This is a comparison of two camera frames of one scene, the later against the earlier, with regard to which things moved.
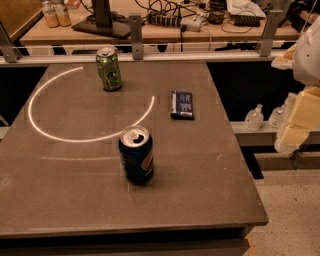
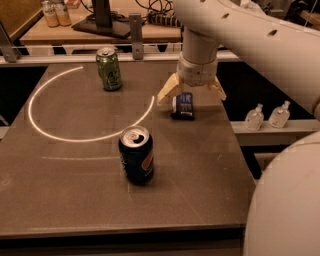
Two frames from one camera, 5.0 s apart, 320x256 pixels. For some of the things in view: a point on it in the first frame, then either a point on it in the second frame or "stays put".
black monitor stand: [104, 22] stays put
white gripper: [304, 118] → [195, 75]
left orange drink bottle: [50, 13] stays put
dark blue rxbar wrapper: [181, 105] stays put
